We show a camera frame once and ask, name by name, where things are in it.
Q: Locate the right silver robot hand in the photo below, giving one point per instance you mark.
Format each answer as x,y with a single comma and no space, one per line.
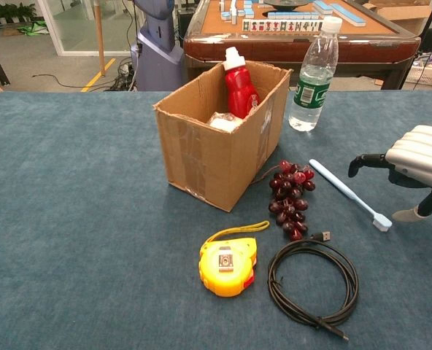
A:
420,156

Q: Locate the light blue toothbrush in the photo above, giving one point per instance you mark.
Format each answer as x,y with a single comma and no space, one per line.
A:
342,187

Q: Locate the bunch of red grapes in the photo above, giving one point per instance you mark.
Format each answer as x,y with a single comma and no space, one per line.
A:
290,197

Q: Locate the clear plastic food package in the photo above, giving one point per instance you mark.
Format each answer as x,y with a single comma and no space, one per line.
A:
223,123

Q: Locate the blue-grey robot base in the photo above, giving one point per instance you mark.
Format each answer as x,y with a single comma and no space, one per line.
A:
157,62

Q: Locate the open cardboard box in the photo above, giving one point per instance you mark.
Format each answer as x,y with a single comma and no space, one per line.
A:
201,164

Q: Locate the white plastic basket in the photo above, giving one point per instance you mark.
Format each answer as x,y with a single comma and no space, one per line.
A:
431,74

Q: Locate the clear water bottle green label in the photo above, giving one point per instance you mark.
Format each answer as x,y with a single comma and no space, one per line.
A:
312,91

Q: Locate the brown mahjong table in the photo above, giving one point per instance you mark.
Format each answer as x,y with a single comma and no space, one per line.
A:
274,47

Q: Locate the row of face-up mahjong tiles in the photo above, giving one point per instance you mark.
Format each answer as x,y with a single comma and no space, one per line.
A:
281,26

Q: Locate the red bottle white cap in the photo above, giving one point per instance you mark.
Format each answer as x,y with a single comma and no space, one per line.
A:
239,95

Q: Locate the yellow tape measure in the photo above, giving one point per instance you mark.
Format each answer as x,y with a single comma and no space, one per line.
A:
225,273

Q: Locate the teal table cloth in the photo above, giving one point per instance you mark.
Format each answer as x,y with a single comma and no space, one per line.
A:
73,218

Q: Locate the green cloth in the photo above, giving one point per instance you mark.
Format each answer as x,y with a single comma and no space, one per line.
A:
35,28

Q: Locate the potted green plants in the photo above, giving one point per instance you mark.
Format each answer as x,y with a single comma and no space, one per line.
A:
8,12

